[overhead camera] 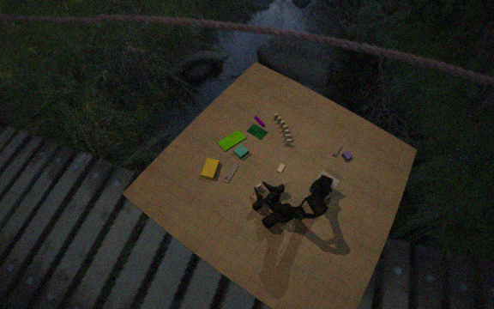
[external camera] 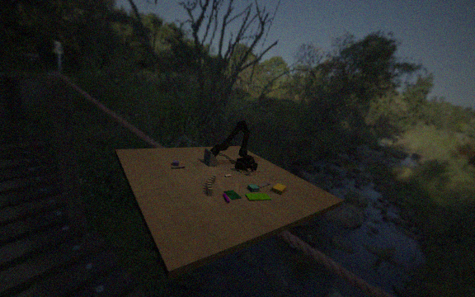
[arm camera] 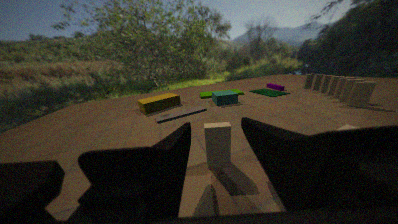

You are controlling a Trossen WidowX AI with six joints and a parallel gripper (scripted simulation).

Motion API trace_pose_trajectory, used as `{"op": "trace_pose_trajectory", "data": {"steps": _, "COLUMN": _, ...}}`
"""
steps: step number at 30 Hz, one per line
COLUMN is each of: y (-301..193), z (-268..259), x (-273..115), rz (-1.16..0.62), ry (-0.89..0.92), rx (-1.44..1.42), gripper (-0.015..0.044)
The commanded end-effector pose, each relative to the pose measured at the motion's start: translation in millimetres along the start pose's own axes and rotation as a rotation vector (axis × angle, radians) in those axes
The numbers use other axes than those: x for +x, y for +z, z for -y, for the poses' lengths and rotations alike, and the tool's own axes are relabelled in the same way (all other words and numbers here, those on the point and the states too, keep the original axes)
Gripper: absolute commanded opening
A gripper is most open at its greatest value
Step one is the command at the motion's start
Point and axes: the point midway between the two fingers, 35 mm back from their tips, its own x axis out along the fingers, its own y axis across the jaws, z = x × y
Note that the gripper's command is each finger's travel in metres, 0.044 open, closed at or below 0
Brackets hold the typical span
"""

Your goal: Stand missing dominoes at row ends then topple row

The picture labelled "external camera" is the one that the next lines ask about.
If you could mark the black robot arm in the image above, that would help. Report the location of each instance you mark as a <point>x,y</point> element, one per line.
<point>243,150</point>

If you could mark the yellow rectangular block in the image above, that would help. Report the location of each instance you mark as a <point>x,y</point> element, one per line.
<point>279,189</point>

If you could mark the teal rectangular block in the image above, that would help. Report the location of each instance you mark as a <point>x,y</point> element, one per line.
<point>253,188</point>

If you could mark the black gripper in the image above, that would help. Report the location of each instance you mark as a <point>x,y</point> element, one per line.
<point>245,166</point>

